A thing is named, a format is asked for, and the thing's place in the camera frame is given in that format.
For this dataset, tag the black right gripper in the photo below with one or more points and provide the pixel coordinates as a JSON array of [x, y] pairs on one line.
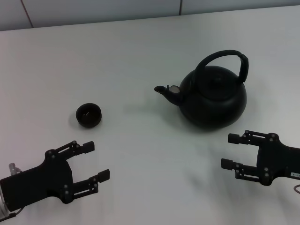
[[279, 159]]

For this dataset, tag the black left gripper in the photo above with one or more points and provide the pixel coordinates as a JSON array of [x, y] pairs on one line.
[[35, 182]]

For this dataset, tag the small black teacup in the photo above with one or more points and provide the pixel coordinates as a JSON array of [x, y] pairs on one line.
[[89, 117]]

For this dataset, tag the black round teapot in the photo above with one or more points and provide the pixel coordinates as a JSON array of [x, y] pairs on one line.
[[211, 105]]

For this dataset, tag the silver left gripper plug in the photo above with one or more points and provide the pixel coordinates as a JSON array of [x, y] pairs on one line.
[[13, 168]]

